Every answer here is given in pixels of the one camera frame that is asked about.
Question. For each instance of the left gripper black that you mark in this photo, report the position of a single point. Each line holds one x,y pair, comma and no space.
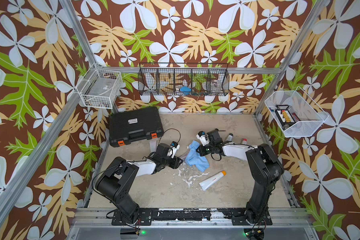
175,163

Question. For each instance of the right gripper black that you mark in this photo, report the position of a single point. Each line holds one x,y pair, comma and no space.
200,151

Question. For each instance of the white tube teal cap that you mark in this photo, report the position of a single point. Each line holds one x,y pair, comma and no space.
153,146

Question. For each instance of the blue microfiber cloth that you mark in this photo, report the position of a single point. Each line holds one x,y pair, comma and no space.
195,159

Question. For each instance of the silver purple toothpaste tube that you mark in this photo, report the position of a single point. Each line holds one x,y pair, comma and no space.
183,156

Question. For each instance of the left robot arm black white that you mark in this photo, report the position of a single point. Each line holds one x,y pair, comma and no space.
115,182

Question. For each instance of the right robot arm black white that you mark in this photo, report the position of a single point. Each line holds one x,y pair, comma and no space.
265,168

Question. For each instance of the white tube grey cap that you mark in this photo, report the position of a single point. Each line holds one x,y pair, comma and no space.
229,137

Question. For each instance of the white tube orange cap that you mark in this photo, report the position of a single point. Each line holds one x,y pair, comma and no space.
212,180

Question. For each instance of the black tool case orange latches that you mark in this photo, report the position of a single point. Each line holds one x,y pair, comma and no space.
137,125

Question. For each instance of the blue object in basket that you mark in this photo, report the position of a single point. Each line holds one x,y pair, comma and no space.
185,90

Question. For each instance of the black box yellow items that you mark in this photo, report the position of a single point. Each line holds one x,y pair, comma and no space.
284,115

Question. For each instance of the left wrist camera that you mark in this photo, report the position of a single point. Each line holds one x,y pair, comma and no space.
173,148

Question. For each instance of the black wire basket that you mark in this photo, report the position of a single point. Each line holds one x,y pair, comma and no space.
204,79

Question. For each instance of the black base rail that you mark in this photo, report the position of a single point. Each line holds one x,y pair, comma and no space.
236,215

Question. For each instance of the white wire basket right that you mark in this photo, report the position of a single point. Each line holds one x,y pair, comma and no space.
309,116

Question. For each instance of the white wire basket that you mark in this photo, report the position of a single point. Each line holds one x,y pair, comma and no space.
309,116
99,87

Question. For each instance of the white wire basket left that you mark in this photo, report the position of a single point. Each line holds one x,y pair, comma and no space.
99,87

